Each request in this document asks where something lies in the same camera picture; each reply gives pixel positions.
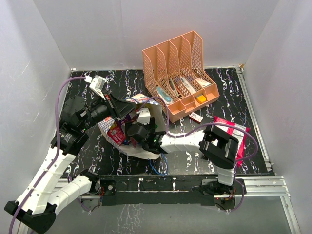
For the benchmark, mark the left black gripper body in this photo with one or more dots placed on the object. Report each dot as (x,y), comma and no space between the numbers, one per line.
(98,113)

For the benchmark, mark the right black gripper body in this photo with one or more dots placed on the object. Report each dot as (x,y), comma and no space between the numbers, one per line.
(151,126)

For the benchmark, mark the aluminium frame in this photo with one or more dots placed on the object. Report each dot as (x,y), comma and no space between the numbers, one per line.
(233,104)

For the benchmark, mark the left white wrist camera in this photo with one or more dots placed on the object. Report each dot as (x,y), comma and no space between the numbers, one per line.
(96,85)

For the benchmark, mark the small red white box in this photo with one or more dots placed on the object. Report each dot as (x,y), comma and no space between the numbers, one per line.
(195,117)

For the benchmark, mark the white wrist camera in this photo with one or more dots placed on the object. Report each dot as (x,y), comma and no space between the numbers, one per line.
(143,116)
(96,85)

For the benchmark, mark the yellow item in organizer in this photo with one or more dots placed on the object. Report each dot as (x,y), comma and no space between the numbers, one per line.
(201,99)

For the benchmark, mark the white packet in organizer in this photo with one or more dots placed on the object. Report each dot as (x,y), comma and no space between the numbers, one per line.
(202,82)

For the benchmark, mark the blue white item in organizer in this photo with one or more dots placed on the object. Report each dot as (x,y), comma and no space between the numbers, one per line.
(163,94)

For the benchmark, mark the purple snack packet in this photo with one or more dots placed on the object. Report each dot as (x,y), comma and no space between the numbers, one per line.
(131,117)

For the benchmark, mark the orange plastic file organizer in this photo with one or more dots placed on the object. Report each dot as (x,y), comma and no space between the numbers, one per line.
(181,56)

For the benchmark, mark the striped packet in organizer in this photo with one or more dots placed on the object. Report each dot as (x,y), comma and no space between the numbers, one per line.
(183,85)

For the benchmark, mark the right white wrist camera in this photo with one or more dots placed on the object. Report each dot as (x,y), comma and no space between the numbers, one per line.
(143,116)

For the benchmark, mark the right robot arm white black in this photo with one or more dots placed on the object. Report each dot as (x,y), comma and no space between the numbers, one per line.
(218,146)

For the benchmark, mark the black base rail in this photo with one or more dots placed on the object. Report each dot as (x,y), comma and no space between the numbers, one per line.
(167,189)

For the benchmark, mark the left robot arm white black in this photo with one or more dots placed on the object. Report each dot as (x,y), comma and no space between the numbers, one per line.
(38,206)

